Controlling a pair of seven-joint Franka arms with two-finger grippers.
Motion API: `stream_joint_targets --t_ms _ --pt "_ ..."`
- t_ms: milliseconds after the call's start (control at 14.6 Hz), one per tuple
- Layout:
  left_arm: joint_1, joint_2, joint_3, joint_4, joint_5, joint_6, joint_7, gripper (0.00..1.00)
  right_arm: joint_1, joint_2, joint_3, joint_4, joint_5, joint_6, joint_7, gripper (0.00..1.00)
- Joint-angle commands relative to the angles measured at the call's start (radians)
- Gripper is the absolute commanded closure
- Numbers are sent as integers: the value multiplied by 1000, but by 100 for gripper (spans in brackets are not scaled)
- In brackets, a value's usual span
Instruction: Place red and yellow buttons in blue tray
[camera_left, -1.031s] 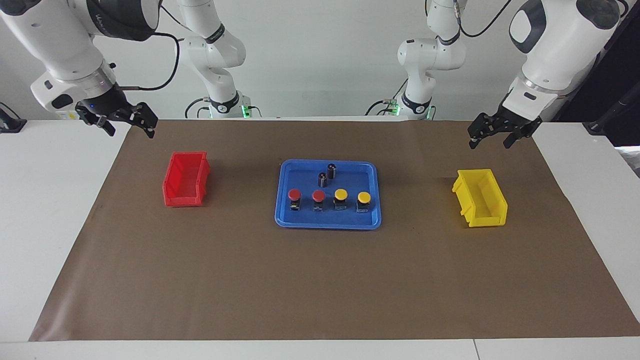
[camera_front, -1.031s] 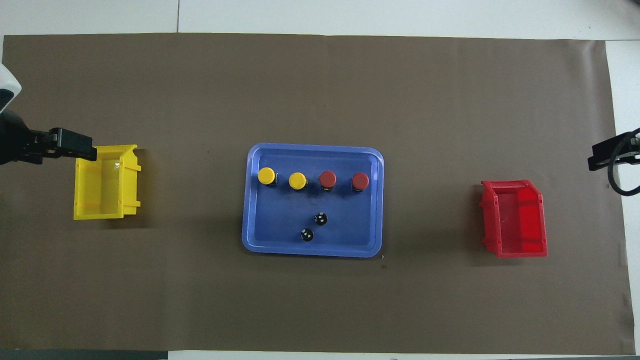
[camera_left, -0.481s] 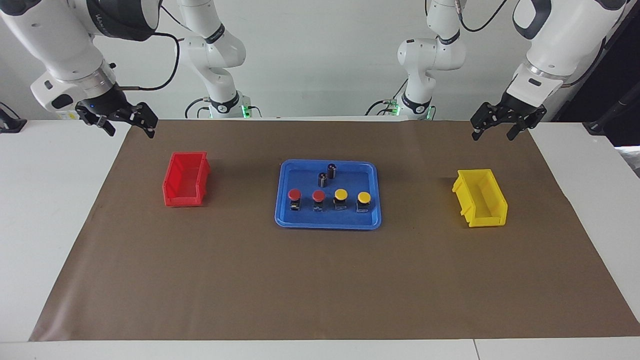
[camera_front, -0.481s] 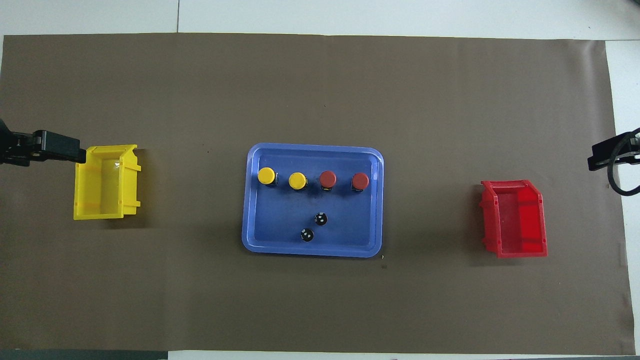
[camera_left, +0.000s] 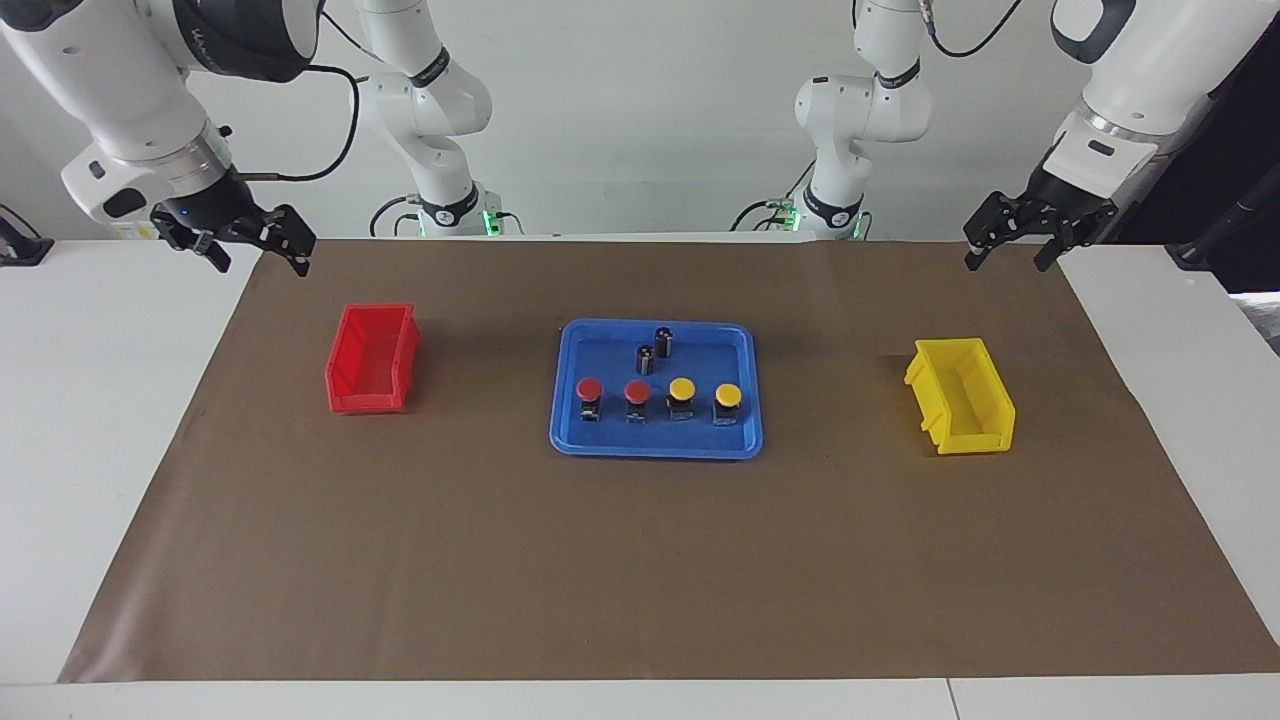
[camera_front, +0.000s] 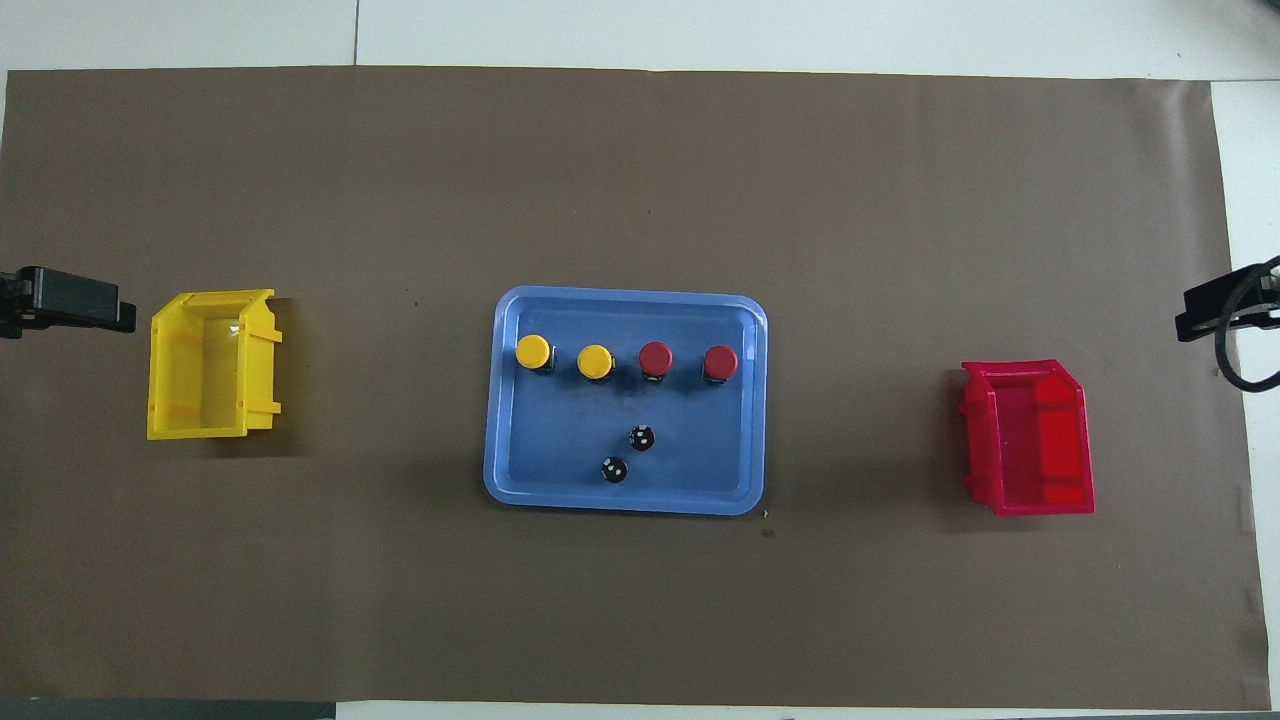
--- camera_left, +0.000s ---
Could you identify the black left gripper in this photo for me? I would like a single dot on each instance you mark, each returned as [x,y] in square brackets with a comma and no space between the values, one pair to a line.
[1055,200]

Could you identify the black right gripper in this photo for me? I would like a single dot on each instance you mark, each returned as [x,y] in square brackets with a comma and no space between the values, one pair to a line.
[220,205]

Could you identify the yellow push button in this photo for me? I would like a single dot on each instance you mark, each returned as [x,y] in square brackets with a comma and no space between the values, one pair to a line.
[682,388]
[728,394]

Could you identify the red push button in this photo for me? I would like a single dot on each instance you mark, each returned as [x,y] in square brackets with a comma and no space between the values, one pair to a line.
[637,391]
[589,388]

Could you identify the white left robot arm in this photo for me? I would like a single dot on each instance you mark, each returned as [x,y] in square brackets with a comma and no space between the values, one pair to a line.
[1150,60]

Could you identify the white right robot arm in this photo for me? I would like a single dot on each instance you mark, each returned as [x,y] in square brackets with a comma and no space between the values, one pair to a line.
[110,80]

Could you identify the blue plastic tray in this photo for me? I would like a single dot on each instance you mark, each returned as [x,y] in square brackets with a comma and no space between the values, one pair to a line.
[660,440]

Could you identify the red plastic bin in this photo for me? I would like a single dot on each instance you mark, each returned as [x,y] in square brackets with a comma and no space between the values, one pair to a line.
[375,350]

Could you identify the yellow plastic bin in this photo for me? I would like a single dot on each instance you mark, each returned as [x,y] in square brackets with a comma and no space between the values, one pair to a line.
[965,395]

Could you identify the black stand base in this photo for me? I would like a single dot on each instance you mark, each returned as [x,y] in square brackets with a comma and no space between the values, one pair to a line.
[20,250]

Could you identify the grey ribbed object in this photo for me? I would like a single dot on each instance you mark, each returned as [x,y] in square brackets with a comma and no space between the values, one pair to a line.
[1262,320]

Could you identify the black background panel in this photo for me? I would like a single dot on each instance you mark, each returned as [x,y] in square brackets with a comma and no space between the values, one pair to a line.
[1250,150]

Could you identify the black cylindrical capacitor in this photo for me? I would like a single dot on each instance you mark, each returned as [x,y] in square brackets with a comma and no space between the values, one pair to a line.
[664,342]
[645,360]

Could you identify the brown paper mat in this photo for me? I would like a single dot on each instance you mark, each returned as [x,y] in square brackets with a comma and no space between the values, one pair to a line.
[640,560]

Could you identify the white wall outlet box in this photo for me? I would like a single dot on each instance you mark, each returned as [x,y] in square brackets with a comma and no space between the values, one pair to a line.
[125,231]

